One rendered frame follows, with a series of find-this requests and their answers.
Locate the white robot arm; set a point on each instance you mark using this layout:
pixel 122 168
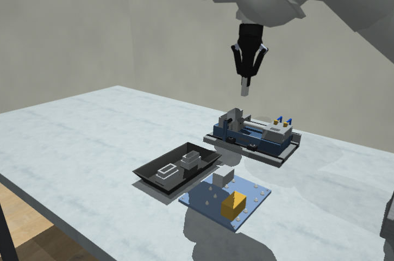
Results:
pixel 372 19

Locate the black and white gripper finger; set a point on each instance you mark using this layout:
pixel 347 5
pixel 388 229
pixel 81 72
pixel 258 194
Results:
pixel 240 63
pixel 252 70

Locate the yellow rectangular block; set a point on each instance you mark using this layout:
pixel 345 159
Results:
pixel 233 205

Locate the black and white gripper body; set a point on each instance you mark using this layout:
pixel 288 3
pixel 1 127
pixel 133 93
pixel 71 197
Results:
pixel 250 33

